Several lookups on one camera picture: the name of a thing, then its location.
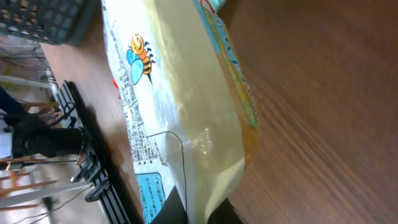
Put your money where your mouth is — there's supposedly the black aluminium frame rail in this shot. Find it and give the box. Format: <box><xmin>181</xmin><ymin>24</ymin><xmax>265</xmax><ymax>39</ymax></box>
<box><xmin>55</xmin><ymin>81</ymin><xmax>143</xmax><ymax>224</ymax></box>

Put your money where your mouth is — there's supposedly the grey plastic mesh basket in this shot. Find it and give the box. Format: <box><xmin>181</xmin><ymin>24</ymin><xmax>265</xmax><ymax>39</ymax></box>
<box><xmin>1</xmin><ymin>0</ymin><xmax>100</xmax><ymax>46</ymax></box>

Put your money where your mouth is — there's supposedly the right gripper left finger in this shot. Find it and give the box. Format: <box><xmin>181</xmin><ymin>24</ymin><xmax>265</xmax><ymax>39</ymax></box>
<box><xmin>151</xmin><ymin>187</ymin><xmax>188</xmax><ymax>224</ymax></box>

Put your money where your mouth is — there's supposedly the yellow white snack bag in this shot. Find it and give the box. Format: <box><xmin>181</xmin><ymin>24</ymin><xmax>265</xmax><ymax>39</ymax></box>
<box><xmin>101</xmin><ymin>0</ymin><xmax>260</xmax><ymax>223</ymax></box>

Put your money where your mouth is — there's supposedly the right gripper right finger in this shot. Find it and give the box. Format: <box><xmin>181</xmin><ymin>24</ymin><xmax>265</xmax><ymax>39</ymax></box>
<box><xmin>208</xmin><ymin>198</ymin><xmax>247</xmax><ymax>224</ymax></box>

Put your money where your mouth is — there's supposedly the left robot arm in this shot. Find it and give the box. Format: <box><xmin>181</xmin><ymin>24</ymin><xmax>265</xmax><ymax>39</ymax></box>
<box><xmin>1</xmin><ymin>89</ymin><xmax>87</xmax><ymax>159</ymax></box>

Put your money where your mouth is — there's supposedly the light blue wipes packet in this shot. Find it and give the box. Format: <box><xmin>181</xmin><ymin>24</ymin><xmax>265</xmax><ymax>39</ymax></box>
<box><xmin>208</xmin><ymin>0</ymin><xmax>228</xmax><ymax>12</ymax></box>

